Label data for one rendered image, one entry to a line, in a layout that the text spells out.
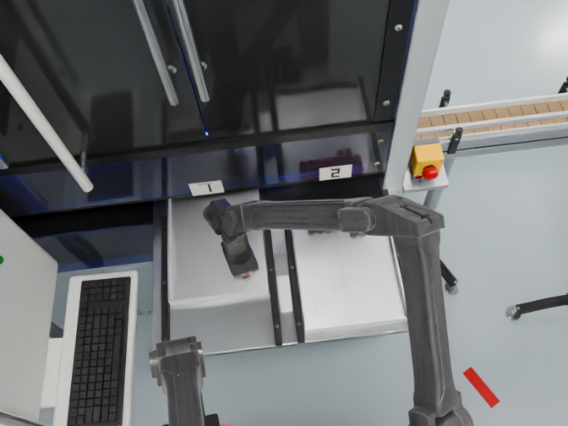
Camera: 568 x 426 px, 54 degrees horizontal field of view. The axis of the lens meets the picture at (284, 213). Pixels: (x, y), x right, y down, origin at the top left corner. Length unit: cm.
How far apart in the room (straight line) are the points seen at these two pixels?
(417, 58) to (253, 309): 74
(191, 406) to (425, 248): 42
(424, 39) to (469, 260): 154
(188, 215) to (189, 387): 82
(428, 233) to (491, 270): 165
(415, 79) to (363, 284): 55
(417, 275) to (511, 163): 196
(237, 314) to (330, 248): 31
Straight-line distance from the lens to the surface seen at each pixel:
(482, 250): 258
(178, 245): 157
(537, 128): 177
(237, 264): 135
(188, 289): 152
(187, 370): 89
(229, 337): 146
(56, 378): 165
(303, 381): 231
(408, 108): 131
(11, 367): 150
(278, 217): 112
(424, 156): 151
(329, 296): 147
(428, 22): 112
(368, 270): 150
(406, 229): 90
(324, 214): 103
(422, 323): 95
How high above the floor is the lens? 227
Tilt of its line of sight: 62 degrees down
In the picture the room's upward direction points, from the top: 7 degrees counter-clockwise
